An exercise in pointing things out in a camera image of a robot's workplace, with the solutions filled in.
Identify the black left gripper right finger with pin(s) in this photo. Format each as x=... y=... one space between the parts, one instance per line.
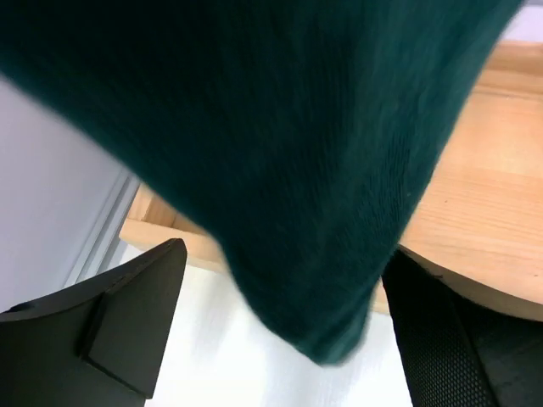
x=455 y=352

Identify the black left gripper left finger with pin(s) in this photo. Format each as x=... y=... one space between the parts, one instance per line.
x=100 y=342

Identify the dark green sock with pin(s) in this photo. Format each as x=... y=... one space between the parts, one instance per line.
x=301 y=135

